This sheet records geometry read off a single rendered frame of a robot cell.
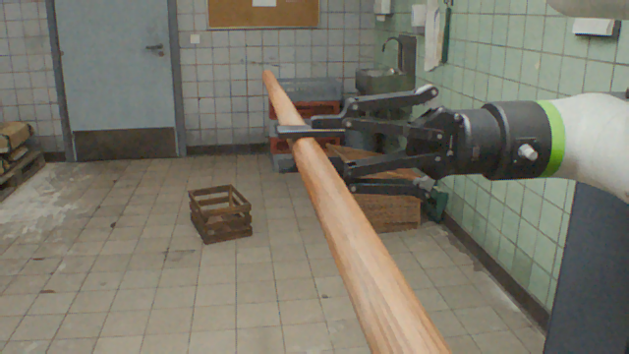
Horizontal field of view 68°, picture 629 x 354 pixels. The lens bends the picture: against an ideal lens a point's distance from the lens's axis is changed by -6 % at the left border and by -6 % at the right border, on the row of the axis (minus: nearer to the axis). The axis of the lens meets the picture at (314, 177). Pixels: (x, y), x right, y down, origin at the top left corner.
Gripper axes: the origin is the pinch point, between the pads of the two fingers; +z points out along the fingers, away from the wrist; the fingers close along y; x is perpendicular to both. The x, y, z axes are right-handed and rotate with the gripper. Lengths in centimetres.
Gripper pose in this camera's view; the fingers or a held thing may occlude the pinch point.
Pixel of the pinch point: (309, 147)
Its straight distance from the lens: 53.9
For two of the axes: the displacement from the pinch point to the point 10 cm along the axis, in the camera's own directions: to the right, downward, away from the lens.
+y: 0.0, 9.5, 3.2
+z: -9.9, 0.5, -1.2
